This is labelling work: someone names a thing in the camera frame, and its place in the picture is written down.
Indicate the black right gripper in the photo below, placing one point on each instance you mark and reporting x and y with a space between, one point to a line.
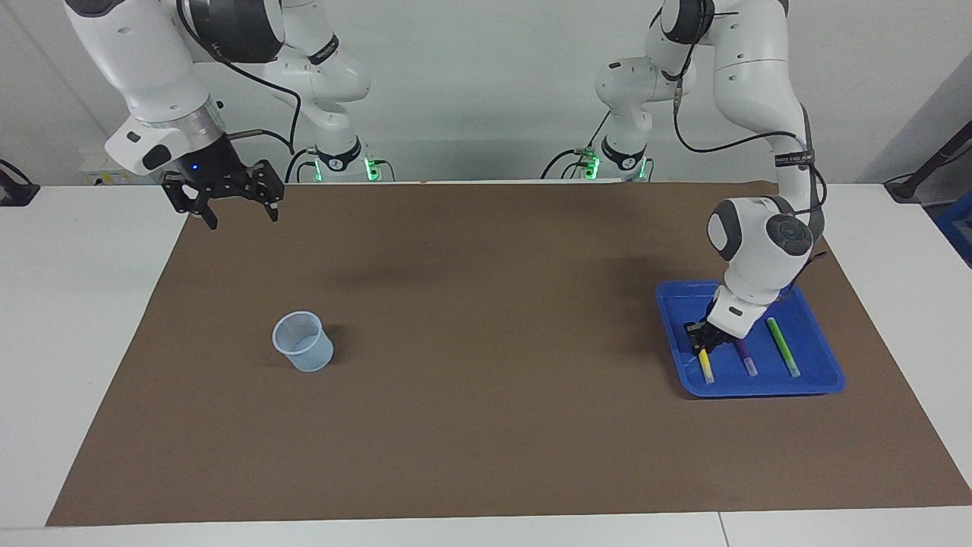
209 167

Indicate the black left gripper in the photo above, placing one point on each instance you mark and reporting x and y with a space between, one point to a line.
721 323

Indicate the yellow marker pen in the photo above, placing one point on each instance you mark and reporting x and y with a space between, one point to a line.
707 368

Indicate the purple marker pen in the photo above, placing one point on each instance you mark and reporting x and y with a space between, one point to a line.
746 358

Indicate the green marker pen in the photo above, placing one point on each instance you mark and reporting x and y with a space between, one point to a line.
783 346

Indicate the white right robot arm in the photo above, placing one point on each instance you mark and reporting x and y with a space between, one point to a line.
152 68

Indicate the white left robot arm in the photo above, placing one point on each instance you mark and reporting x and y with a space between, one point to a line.
759 76

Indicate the blue plastic tray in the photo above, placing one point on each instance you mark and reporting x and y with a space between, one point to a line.
805 357

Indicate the translucent plastic cup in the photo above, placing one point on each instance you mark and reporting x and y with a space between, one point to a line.
304 346

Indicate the black clamp stand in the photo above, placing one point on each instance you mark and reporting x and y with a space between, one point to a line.
15 190
930 163

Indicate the brown table mat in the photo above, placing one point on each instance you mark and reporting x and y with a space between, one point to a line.
486 425

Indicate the blue crate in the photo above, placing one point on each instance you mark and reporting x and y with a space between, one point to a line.
958 228

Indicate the white wall socket box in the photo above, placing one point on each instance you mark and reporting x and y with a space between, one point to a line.
99 175

